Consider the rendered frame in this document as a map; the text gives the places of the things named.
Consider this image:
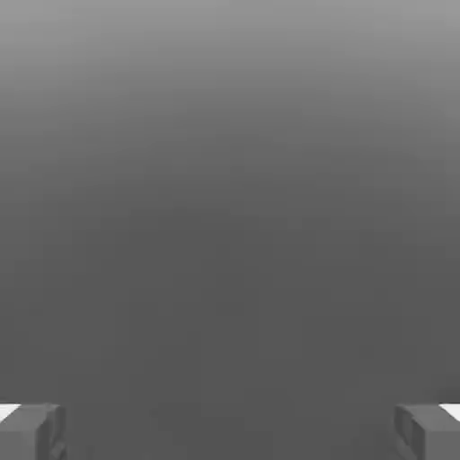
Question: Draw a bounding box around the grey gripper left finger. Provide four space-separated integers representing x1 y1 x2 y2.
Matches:
0 402 68 460

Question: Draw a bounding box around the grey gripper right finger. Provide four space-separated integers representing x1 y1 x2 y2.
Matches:
393 402 460 460

